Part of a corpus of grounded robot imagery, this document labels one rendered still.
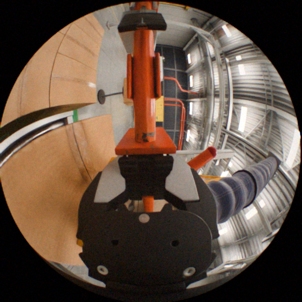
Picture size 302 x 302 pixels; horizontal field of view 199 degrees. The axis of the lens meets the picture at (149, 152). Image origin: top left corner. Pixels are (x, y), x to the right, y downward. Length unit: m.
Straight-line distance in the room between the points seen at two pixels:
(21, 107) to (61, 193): 0.48
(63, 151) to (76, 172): 0.05
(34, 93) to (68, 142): 0.49
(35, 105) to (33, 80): 0.14
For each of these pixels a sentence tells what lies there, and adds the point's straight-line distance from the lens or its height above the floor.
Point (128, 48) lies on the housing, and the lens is 0.16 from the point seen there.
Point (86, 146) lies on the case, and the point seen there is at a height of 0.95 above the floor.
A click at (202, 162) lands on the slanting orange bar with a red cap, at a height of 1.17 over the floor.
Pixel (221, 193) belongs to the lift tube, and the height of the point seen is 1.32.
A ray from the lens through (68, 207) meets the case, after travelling 0.17.
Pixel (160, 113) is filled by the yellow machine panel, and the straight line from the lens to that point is 7.51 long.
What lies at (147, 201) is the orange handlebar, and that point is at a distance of 0.17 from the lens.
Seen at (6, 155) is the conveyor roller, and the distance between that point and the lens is 0.53.
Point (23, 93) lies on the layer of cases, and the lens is 0.60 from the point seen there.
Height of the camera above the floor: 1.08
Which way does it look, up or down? 1 degrees up
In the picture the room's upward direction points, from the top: 88 degrees clockwise
